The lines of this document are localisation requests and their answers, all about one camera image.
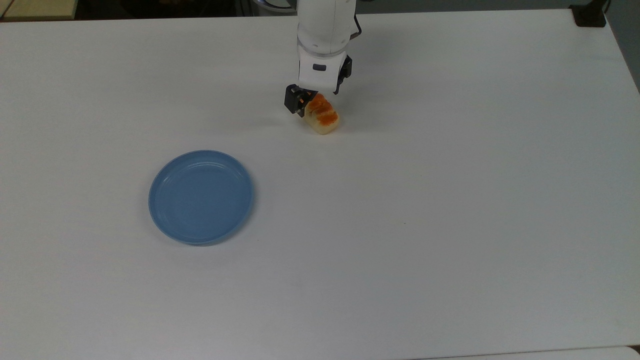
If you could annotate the Franka gripper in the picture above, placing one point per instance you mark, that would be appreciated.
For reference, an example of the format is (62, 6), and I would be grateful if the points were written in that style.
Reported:
(320, 75)

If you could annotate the orange glazed bread roll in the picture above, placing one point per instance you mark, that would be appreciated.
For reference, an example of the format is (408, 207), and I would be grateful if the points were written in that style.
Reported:
(325, 117)

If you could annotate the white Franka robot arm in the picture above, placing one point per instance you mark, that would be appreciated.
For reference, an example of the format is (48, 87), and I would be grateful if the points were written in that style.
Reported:
(325, 25)

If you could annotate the blue round plate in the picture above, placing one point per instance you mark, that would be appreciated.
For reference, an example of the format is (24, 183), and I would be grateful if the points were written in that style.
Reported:
(200, 200)

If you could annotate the black stand base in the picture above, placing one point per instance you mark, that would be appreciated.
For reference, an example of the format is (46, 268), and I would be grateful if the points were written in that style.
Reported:
(590, 15)

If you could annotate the light wooden board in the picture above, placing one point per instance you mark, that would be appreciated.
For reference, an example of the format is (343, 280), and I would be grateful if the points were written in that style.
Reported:
(37, 9)

